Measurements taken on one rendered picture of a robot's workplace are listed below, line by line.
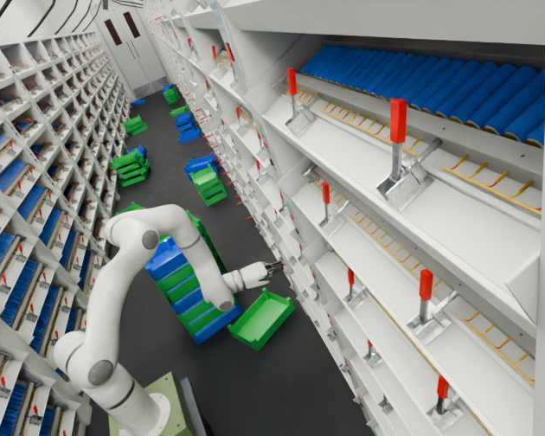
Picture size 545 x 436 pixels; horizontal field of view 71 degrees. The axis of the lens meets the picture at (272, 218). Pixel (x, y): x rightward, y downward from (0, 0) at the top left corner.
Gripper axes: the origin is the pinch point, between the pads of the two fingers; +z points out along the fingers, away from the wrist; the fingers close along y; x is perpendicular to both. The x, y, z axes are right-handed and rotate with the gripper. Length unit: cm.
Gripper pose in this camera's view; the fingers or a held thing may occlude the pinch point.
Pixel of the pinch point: (278, 266)
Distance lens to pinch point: 157.3
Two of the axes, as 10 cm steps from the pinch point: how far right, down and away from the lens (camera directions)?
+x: -2.0, -8.5, -4.9
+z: 9.4, -3.2, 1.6
